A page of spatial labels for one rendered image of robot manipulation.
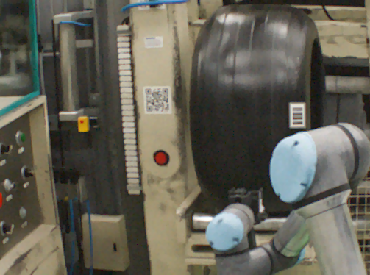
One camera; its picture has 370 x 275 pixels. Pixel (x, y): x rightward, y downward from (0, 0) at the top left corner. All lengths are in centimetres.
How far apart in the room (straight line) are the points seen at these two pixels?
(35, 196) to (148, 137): 36
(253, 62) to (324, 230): 72
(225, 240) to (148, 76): 72
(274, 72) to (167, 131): 42
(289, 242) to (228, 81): 49
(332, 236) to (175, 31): 98
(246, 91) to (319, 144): 62
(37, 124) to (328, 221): 107
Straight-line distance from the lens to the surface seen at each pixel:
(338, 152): 162
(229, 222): 185
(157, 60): 243
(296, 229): 188
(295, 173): 158
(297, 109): 218
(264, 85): 218
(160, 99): 245
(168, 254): 258
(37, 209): 248
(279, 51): 221
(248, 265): 191
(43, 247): 241
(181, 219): 240
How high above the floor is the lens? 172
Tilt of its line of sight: 14 degrees down
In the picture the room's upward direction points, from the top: 4 degrees counter-clockwise
